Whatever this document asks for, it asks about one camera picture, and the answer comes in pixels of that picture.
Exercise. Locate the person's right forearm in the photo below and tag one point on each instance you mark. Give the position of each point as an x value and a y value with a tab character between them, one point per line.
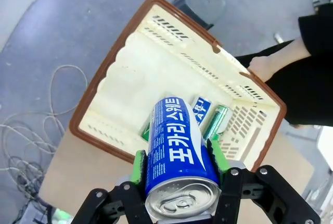
288	50

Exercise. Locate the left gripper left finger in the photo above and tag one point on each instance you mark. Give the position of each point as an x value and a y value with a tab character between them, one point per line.
139	166

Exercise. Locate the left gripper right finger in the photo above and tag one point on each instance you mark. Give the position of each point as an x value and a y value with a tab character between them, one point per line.
221	161

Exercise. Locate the cream basket with brown rim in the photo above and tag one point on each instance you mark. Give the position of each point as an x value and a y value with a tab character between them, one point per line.
125	86

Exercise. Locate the person's black clothed body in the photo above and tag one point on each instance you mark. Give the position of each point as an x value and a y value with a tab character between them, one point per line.
307	86

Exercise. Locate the blue Pocari Sweat can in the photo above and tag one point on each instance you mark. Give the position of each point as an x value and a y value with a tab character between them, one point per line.
177	140
201	108

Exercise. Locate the person's right hand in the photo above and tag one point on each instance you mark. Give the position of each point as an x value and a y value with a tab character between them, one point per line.
260	65

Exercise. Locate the green Chilsung cider can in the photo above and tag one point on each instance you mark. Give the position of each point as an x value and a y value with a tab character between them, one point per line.
217	121
145	132

